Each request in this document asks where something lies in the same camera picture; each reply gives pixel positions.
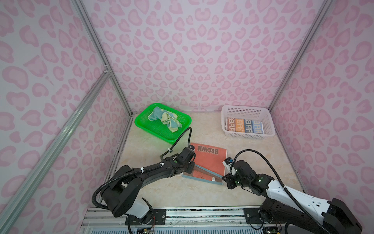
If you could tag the red brown towel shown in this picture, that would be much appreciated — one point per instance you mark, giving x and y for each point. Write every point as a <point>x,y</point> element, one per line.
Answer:
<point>208,164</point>

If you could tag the light green towel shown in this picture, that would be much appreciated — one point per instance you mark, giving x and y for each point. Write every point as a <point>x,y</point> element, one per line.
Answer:
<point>167,118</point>

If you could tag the diagonal aluminium frame bar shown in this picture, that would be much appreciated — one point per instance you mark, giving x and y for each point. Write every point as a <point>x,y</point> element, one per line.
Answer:
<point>19,201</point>

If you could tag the orange blue patterned towel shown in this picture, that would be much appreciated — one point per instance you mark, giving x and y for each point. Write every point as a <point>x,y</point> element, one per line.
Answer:
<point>244,126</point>

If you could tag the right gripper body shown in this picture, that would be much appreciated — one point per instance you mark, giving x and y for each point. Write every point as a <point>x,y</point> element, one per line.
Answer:
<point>232,182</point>

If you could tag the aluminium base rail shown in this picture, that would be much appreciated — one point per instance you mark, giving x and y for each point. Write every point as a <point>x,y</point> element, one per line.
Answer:
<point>187,220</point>

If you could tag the corner frame post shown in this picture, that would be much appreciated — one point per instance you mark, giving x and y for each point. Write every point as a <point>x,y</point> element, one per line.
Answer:
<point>323,12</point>
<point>87,23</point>

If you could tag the green plastic basket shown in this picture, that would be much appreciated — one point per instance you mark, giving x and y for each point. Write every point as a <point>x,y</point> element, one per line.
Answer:
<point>157,128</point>

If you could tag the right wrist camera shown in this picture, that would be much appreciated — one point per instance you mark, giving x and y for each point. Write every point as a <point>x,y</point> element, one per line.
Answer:
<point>227,162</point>

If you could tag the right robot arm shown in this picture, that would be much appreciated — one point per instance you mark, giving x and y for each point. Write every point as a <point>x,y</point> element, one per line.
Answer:
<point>285,204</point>

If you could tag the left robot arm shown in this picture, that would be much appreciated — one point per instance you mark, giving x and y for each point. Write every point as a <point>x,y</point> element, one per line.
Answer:
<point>119,194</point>

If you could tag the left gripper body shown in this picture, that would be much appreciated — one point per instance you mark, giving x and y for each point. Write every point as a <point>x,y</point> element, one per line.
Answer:
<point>189,168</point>

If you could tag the right corner frame post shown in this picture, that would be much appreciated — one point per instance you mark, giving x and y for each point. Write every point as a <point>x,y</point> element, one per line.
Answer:
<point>323,12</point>

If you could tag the left corner frame post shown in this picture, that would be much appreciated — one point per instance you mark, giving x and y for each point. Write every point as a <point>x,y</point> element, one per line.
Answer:
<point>87,23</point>

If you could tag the white plastic basket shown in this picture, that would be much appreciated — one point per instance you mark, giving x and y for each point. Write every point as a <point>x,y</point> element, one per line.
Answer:
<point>248,113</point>

